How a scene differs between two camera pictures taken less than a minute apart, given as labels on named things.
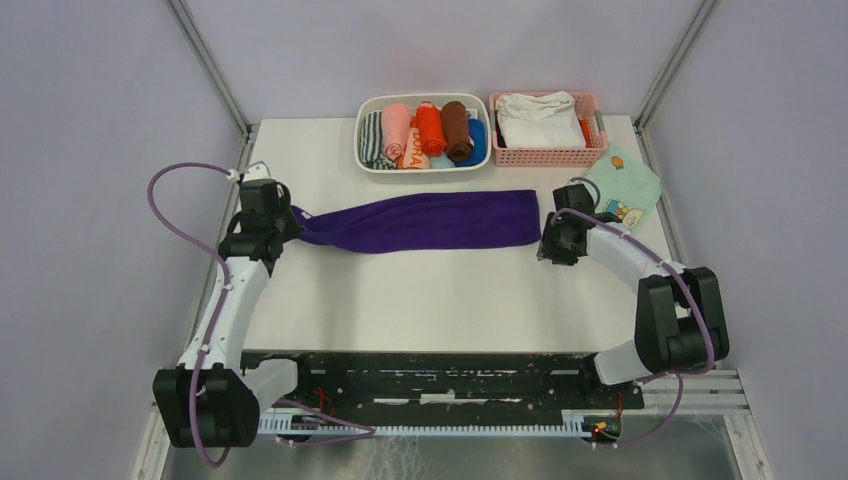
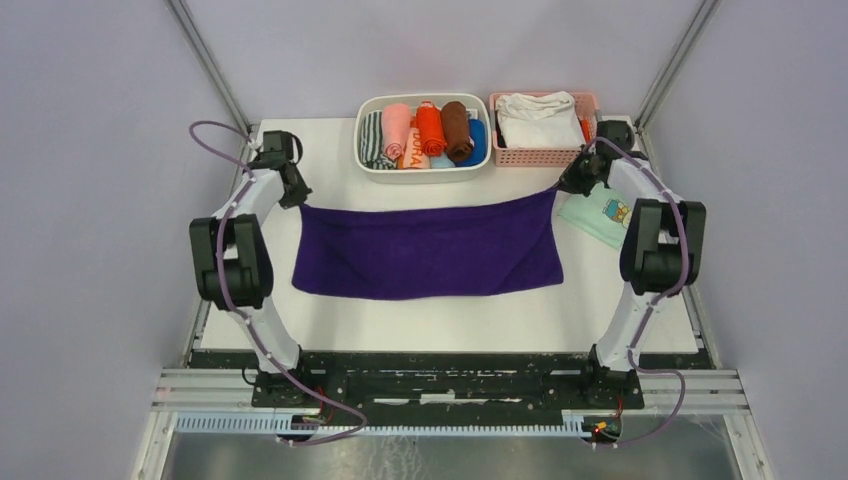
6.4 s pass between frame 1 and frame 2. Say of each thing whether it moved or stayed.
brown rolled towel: stayed
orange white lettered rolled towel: stayed
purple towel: moved
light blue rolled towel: stayed
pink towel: stayed
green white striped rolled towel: stayed
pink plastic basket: stayed
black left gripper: moved
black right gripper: moved
